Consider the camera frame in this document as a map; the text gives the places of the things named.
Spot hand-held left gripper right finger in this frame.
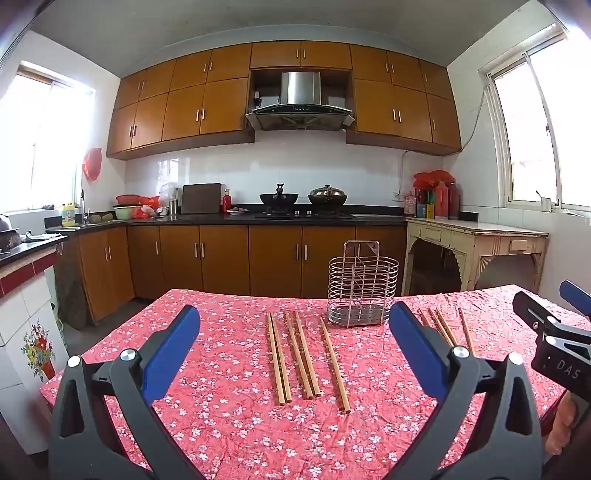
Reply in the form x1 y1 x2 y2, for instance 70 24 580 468
389 302 542 480

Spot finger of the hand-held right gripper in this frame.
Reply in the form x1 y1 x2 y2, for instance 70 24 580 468
512 291 591 344
558 279 591 320

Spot white framed window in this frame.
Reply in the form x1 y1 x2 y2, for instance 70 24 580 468
478 21 591 213

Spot tiled counter with flower tile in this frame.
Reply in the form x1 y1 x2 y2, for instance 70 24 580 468
0 233 70 444

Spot wooden wall cabinets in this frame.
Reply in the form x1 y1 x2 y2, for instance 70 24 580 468
106 41 462 161

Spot wooden base cabinets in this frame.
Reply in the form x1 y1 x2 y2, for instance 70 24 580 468
55 224 409 324

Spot person's right hand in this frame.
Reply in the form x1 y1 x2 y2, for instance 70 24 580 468
545 390 578 467

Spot black gas stove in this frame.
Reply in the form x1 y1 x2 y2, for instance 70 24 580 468
254 210 355 220

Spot black kitchen countertop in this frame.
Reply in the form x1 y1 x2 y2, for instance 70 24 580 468
45 205 478 234

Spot cream wooden side table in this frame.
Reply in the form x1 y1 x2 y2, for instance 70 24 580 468
401 217 550 297

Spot red plastic bag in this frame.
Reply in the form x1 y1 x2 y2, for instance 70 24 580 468
131 196 160 219
82 148 102 182
413 170 455 190

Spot aluminium framed window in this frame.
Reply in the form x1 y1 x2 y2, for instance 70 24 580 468
0 65 95 213

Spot wok with dark lid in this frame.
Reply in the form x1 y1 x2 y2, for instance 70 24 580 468
308 184 348 206

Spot dark brown cutting board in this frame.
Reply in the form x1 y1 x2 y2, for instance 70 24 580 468
181 183 222 214

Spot metal wire utensil holder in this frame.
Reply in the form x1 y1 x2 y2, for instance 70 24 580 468
327 241 400 328

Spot red floral tablecloth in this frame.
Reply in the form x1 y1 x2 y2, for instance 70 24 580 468
39 284 591 480

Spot white wall cable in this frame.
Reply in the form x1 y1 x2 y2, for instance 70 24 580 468
399 85 488 204

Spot black wok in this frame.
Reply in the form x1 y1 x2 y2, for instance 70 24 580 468
259 183 300 206

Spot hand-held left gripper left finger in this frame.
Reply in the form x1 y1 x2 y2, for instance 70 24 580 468
47 305 201 480

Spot steel range hood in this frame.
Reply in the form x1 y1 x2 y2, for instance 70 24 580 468
245 71 355 132

